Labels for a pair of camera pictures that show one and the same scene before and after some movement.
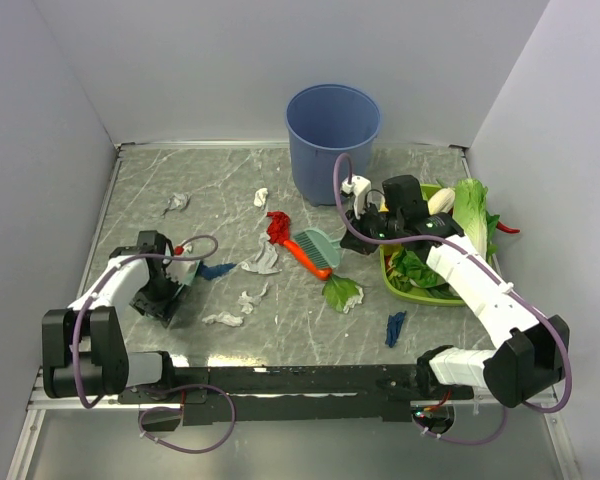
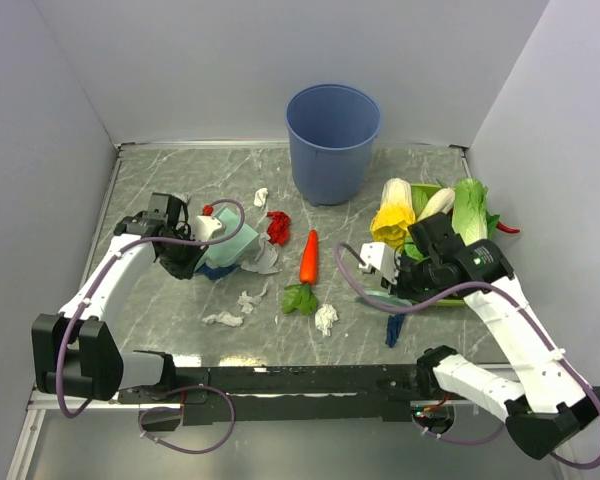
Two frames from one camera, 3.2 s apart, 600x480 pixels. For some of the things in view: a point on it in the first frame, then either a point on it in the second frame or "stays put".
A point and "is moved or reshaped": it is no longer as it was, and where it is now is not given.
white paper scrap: [248, 302] stays put
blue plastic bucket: [325, 121] stays put
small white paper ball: [177, 201] stays put
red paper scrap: [278, 229] stays put
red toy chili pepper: [503, 227] stays put
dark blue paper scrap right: [394, 326] stays put
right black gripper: [359, 224] -> [402, 289]
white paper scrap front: [225, 318] stays put
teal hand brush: [320, 247] -> [383, 297]
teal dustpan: [181, 271] is moved or reshaped
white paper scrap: [353, 301] -> [324, 318]
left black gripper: [162, 309] -> [185, 269]
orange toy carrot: [337, 290] -> [302, 297]
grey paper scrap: [266, 259] stays put
